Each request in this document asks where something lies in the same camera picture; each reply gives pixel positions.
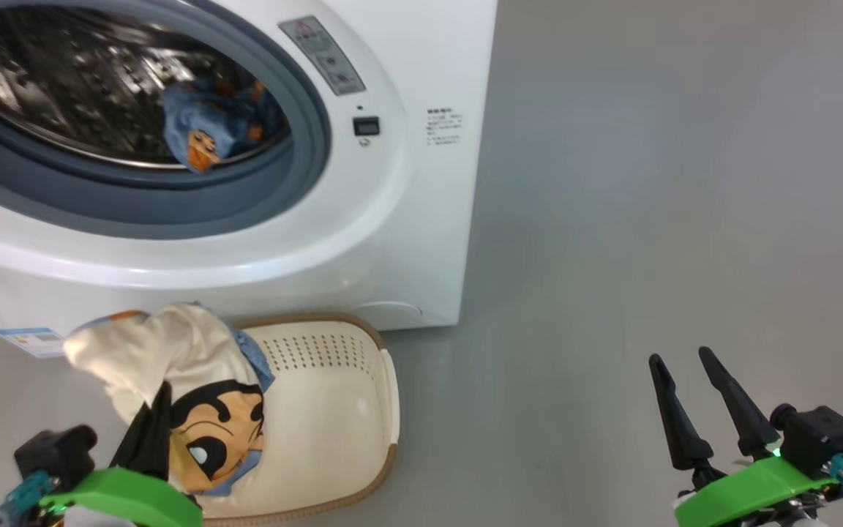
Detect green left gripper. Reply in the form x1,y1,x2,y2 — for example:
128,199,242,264
40,381,203,527

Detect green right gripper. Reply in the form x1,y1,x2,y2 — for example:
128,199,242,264
648,347,843,527

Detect cream cartoon face garment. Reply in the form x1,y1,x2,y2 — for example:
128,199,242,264
63,304,276,498

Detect blue patterned garment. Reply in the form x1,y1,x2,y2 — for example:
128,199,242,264
160,79,287,174

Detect white front-load washing machine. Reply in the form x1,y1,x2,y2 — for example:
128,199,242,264
0,0,498,359

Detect stainless steel washing machine drum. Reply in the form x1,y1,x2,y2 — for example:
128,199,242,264
0,7,292,171

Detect blue energy label sticker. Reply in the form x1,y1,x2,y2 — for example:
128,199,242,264
0,327,67,359

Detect cream perforated laundry basket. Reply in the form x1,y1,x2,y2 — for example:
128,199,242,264
195,313,400,527

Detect round filter cover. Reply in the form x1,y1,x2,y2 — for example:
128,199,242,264
356,302,422,319

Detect small black text sticker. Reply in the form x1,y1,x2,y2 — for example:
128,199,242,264
425,108,464,146

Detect grey instruction sticker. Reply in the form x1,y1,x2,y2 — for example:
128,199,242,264
278,16,366,96

